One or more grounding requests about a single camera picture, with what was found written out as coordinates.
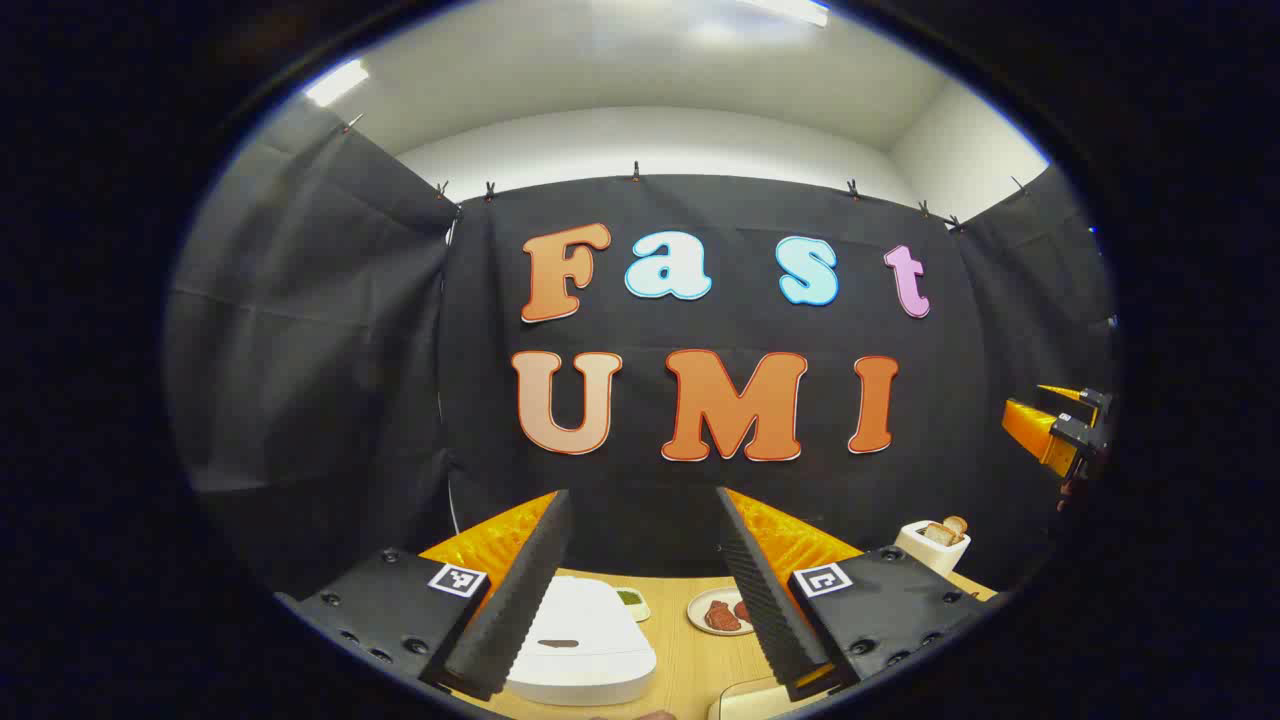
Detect white oval plate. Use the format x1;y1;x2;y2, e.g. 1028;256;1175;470
687;587;756;636

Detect clear glass tray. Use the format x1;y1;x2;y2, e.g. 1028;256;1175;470
708;677;801;720

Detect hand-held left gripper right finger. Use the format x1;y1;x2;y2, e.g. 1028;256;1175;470
715;487;1001;701

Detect black backdrop cloth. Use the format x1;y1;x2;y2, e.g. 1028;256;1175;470
165;95;1119;601

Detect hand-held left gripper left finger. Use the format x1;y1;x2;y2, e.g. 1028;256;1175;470
275;488;573;701

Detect ceiling light panel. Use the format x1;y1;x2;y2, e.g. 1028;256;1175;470
303;58;369;107

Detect white rice cooker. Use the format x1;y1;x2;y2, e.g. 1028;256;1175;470
505;576;658;706

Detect white toaster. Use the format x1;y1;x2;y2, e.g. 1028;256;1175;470
893;520;971;577

